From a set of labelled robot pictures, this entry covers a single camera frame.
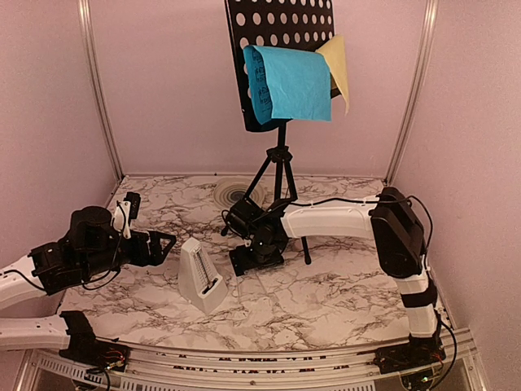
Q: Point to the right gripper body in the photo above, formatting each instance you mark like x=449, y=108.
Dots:
x=259, y=257

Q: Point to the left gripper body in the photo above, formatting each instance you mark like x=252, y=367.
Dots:
x=137, y=257

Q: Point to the white metronome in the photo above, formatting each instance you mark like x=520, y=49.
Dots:
x=198, y=280

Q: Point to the blue sheet music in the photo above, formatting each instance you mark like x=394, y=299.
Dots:
x=288, y=84

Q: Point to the yellow sheet music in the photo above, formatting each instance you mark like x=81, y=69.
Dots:
x=333, y=52

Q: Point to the black music stand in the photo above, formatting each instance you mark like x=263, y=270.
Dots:
x=297, y=25

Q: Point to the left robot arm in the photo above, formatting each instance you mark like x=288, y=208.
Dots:
x=92, y=252

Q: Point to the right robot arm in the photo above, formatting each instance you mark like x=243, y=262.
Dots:
x=387, y=218

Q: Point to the grey collapsible bowl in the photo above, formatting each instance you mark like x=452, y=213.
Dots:
x=230, y=190

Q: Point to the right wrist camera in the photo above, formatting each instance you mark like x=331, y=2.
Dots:
x=239, y=218

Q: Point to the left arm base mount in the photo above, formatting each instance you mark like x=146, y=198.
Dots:
x=85, y=347

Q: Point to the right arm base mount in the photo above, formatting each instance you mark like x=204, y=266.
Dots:
x=407, y=356

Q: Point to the right aluminium frame post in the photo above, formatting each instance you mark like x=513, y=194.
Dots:
x=419, y=77

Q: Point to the aluminium frame post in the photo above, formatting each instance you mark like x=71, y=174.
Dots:
x=419, y=77
x=97, y=87

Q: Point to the aluminium front rail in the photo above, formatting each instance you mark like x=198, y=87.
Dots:
x=347, y=368

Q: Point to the left aluminium frame post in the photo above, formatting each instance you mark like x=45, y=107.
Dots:
x=97, y=87

